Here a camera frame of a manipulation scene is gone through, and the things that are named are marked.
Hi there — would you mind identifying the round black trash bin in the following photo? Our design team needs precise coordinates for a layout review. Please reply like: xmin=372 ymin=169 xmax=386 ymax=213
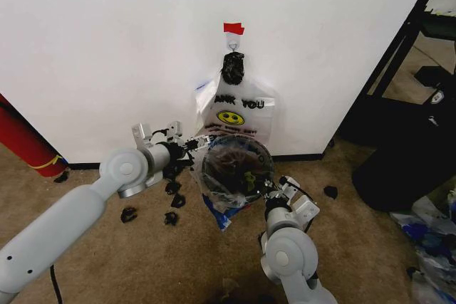
xmin=201 ymin=135 xmax=276 ymax=202

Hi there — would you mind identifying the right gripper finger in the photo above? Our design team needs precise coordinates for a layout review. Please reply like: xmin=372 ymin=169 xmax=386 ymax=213
xmin=259 ymin=179 xmax=277 ymax=199
xmin=274 ymin=177 xmax=290 ymax=199

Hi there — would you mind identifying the black device with white label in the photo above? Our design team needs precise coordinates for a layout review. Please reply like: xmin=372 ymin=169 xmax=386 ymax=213
xmin=413 ymin=65 xmax=456 ymax=105

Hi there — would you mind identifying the black baseboard strip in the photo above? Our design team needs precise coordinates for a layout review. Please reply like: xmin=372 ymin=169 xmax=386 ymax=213
xmin=66 ymin=153 xmax=325 ymax=171

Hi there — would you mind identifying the black floor cable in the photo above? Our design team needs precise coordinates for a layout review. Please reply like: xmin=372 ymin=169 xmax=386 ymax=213
xmin=48 ymin=263 xmax=64 ymax=304

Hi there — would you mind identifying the white thank you garbage bag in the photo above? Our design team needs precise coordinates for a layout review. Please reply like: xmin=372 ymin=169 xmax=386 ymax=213
xmin=194 ymin=68 xmax=277 ymax=152

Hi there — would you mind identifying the pile of blue printed bags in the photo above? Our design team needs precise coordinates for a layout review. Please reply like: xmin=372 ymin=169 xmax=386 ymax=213
xmin=390 ymin=186 xmax=456 ymax=304

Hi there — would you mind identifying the black tape wad on bag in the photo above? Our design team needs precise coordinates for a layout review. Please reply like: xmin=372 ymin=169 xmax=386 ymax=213
xmin=221 ymin=51 xmax=246 ymax=86

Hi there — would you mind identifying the red tape strip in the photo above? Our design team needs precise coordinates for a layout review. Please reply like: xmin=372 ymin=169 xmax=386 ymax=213
xmin=223 ymin=22 xmax=246 ymax=36

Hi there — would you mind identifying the large black bin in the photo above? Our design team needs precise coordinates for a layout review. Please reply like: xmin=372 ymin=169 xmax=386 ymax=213
xmin=351 ymin=99 xmax=456 ymax=212

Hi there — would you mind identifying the black metal rack frame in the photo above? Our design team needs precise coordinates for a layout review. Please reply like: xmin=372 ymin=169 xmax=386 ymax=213
xmin=338 ymin=0 xmax=456 ymax=141

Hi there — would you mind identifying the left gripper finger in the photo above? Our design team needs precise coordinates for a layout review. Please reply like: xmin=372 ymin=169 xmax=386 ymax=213
xmin=183 ymin=134 xmax=216 ymax=151
xmin=187 ymin=152 xmax=202 ymax=175

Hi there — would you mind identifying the clear blue printed bin liner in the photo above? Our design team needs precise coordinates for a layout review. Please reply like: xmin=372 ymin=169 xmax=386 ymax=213
xmin=188 ymin=136 xmax=276 ymax=234

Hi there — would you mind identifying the red cylinder with yellow band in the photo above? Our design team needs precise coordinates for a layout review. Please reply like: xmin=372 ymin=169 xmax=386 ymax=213
xmin=0 ymin=93 xmax=69 ymax=178

